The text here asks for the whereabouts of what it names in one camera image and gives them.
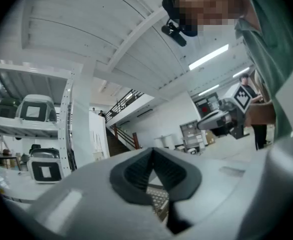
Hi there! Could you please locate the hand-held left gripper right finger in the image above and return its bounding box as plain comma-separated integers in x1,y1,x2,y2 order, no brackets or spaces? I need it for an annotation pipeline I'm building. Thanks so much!
151,147,203,235

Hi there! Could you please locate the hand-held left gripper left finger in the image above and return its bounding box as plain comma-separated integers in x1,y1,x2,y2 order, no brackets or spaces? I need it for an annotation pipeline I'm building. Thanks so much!
109,147,154,205

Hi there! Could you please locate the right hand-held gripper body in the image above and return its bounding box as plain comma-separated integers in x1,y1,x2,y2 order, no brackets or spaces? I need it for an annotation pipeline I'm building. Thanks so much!
197,82,253,140

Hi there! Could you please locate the person's right forearm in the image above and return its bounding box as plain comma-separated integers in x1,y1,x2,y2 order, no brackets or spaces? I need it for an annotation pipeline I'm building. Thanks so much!
246,101,276,126

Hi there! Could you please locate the ceiling strip light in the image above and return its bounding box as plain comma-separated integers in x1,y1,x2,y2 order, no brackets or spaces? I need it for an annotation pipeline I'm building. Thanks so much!
188,43,230,71
232,66,251,79
197,83,220,97

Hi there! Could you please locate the staircase with dark railing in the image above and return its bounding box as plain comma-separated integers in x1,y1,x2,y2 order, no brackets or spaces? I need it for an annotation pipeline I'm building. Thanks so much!
105,88,145,157

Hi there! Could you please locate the grey metal shelf unit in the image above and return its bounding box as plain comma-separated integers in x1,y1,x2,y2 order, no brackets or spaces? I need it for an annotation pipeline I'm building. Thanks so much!
180,120,207,155

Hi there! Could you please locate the person's green shirt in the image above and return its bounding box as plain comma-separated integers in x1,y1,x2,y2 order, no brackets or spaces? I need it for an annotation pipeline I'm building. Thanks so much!
234,0,293,141

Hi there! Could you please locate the white metal shelving rack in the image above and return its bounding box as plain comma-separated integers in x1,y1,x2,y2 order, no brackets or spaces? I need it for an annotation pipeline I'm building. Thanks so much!
0,58,85,180

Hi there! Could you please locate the white device with black marker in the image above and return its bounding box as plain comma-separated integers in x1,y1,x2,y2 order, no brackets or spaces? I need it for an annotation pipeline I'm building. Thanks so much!
27,147,64,185

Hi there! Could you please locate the white shell with square window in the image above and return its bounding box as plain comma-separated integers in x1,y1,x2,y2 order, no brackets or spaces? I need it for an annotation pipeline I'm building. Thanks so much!
14,93,59,124

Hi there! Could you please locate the black head-mounted camera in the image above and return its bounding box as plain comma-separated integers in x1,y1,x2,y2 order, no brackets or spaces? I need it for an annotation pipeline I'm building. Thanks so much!
161,0,199,47

